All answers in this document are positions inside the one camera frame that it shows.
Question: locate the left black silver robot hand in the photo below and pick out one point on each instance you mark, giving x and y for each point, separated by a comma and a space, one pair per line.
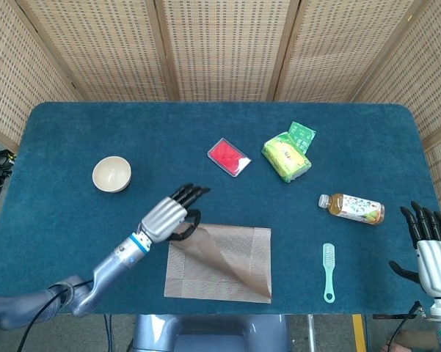
163, 220

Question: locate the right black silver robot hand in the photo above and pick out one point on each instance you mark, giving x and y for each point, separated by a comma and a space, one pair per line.
438, 269

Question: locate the beige round bowl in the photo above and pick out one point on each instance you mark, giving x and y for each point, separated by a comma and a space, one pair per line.
112, 174

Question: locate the beige woven placemat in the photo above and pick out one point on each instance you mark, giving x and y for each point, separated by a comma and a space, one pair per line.
242, 249

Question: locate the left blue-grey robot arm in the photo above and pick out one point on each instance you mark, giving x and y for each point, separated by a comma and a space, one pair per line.
110, 264

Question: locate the black flat bar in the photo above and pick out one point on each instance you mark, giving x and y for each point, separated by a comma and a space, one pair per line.
389, 316

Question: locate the blue carpet table cover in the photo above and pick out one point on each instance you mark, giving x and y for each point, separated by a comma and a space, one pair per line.
77, 227

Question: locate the clear case with red cards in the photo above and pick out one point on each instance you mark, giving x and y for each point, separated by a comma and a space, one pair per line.
225, 155

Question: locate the yellow floor tape strip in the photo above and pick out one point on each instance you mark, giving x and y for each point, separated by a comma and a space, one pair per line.
359, 333

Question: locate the tea bottle with printed label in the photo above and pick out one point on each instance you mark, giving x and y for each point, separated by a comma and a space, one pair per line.
352, 208

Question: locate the mint green plastic brush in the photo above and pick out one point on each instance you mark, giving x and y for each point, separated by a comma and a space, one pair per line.
328, 264

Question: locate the blue-grey robot torso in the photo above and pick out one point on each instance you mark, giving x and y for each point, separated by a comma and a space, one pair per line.
205, 333

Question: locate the yellow green tissue pack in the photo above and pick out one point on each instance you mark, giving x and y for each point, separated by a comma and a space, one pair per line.
286, 157

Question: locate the metal table leg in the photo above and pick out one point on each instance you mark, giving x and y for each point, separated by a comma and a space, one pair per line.
310, 333

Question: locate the green sachet packet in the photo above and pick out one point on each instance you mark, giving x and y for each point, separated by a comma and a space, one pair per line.
302, 133

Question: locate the woven bamboo screen panel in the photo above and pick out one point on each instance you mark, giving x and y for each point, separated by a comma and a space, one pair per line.
337, 47
425, 91
106, 47
224, 47
7, 73

